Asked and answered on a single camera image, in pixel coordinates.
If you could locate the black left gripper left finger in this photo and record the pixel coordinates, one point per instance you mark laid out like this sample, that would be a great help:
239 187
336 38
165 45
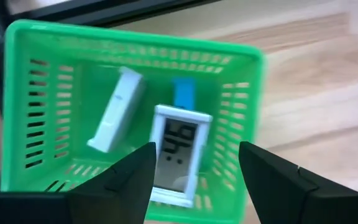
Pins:
117 196

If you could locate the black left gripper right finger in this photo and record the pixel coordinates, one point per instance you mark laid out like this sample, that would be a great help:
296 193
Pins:
287 196

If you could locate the white digital clock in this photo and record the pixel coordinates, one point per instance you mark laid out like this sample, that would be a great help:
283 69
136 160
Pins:
204 137
118 112

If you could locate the teal rectangular eraser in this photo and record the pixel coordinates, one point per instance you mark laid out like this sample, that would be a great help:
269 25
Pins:
183 93

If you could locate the green plastic basket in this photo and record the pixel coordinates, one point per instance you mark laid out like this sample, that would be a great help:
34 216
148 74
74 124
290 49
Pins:
98 93

